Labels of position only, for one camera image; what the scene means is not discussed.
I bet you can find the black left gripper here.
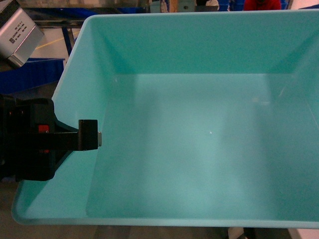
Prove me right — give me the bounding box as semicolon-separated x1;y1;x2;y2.
0;95;102;182

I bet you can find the turquoise plastic bin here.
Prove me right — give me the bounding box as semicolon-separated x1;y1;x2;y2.
12;9;319;229

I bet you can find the person in red shirt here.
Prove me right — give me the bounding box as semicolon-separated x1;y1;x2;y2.
243;0;281;11

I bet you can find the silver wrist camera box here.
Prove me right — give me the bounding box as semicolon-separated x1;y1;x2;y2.
0;0;44;72

